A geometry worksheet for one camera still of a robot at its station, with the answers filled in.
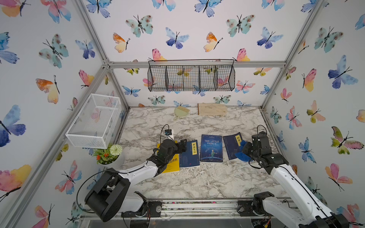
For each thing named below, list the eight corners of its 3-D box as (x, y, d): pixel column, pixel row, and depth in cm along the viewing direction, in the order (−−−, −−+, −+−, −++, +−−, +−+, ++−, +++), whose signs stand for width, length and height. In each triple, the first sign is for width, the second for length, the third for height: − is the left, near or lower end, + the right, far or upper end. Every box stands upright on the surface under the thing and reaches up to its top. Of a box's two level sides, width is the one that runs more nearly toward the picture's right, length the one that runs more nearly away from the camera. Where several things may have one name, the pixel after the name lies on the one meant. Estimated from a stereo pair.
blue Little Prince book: (200, 161, 93) (200, 160, 91) (198, 136, 105) (198, 134, 103) (224, 161, 93) (225, 160, 91) (220, 136, 105) (221, 134, 103)
